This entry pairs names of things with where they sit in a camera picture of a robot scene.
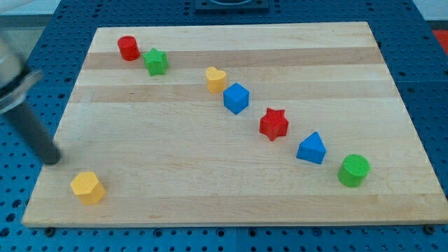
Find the green cylinder block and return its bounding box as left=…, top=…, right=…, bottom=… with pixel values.
left=337, top=154, right=370, bottom=188

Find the red cylinder block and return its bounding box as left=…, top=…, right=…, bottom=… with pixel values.
left=117, top=36, right=140, bottom=61

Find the blue triangle block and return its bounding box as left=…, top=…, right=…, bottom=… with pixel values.
left=296, top=132, right=326, bottom=165

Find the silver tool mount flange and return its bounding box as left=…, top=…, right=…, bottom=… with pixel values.
left=1, top=64, right=43, bottom=113

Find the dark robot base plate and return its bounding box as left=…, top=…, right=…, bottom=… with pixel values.
left=191, top=0, right=269, bottom=13

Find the blue cube block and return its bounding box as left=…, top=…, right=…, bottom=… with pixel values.
left=223, top=83, right=250, bottom=114

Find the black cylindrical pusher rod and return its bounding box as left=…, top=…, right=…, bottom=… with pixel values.
left=4, top=101, right=62, bottom=165

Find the red star block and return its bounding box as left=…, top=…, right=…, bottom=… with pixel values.
left=259, top=108, right=289, bottom=141

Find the wooden board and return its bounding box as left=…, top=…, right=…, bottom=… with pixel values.
left=22, top=22, right=447, bottom=228

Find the yellow hexagon block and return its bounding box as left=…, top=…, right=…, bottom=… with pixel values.
left=70, top=171, right=106, bottom=205

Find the green star block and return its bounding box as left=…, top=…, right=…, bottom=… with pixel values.
left=142, top=48, right=169, bottom=76

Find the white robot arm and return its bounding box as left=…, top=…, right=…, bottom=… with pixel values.
left=1, top=36, right=61, bottom=165

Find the yellow heart block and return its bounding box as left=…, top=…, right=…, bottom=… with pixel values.
left=206, top=66, right=227, bottom=93

